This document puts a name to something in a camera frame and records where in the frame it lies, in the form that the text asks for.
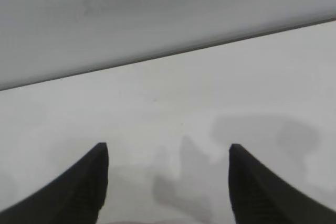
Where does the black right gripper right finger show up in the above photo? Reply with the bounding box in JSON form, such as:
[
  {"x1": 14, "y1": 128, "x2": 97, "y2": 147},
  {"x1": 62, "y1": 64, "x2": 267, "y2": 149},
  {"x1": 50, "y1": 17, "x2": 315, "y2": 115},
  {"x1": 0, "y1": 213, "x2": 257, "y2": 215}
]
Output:
[{"x1": 228, "y1": 143, "x2": 336, "y2": 224}]

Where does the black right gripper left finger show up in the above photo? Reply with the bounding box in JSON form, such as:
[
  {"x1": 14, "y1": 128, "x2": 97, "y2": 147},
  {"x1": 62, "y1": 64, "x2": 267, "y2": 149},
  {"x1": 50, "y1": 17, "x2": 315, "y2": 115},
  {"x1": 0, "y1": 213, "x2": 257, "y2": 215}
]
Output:
[{"x1": 0, "y1": 142, "x2": 109, "y2": 224}]

